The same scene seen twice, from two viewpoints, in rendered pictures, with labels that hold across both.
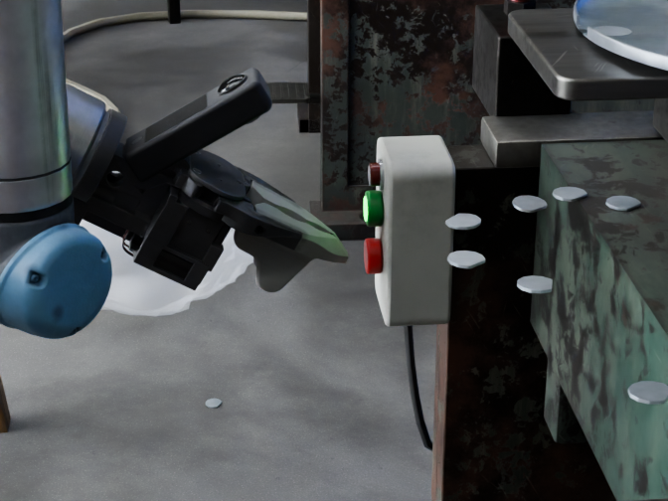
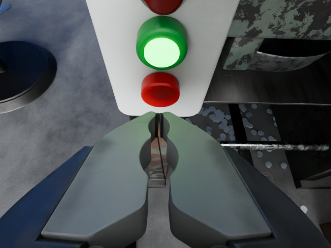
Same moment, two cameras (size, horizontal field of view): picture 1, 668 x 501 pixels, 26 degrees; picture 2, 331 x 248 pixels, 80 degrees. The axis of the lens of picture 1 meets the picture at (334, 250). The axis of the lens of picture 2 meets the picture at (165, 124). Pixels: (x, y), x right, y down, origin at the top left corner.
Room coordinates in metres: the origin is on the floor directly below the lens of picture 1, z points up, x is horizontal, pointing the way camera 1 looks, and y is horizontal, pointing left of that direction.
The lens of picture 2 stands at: (1.01, 0.06, 0.66)
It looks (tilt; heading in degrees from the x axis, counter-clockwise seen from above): 61 degrees down; 271
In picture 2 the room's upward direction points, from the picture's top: 5 degrees clockwise
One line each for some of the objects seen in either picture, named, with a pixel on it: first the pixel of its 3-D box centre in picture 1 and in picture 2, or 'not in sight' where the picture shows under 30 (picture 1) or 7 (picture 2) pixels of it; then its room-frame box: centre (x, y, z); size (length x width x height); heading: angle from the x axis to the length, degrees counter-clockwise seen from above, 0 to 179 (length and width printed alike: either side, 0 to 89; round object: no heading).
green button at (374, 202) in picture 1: (374, 208); (161, 45); (1.02, -0.03, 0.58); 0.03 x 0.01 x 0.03; 6
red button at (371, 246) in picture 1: (373, 255); (160, 90); (1.02, -0.03, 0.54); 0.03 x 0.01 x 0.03; 6
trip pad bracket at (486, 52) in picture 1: (518, 124); not in sight; (1.10, -0.15, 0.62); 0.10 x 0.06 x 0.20; 6
